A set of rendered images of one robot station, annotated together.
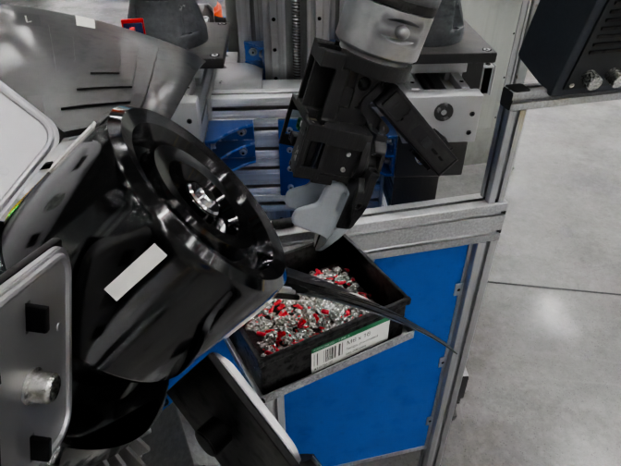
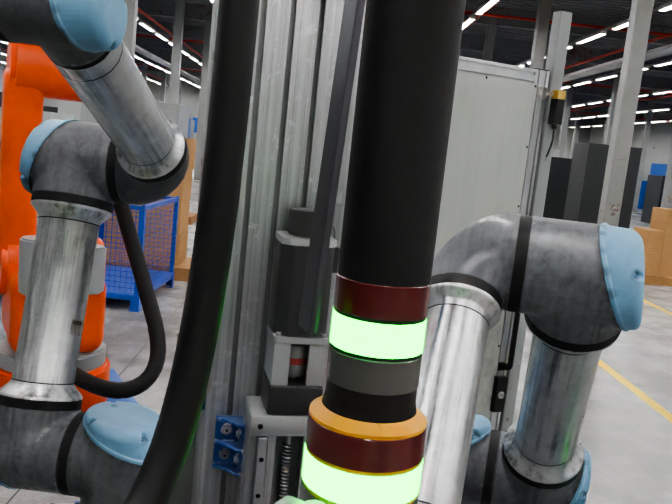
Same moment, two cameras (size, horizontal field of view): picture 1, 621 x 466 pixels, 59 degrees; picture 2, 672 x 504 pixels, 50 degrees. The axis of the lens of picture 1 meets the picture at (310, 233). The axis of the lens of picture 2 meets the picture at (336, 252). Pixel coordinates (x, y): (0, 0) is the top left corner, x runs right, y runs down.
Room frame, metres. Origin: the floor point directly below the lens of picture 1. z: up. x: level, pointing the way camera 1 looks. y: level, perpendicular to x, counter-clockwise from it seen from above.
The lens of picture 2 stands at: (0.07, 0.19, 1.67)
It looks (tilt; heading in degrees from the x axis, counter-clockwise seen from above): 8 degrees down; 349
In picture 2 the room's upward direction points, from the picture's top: 6 degrees clockwise
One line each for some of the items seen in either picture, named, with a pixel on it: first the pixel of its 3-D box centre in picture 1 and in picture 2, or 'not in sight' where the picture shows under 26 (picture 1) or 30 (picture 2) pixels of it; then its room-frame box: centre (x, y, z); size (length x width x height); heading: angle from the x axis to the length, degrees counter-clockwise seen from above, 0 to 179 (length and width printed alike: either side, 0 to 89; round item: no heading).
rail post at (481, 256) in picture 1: (449, 375); not in sight; (0.78, -0.31, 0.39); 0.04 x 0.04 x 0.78; 13
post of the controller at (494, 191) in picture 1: (504, 146); not in sight; (0.78, -0.31, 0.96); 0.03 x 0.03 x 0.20; 13
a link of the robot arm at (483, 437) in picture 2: not in sight; (452, 457); (1.09, -0.23, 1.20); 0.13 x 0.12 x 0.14; 65
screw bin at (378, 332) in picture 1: (307, 307); not in sight; (0.53, 0.00, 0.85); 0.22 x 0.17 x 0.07; 119
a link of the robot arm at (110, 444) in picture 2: not in sight; (120, 456); (1.07, 0.28, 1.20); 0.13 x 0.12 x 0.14; 75
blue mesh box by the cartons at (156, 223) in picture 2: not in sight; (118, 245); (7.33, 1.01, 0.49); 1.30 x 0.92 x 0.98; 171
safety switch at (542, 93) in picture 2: not in sight; (547, 123); (2.38, -0.93, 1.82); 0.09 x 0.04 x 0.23; 103
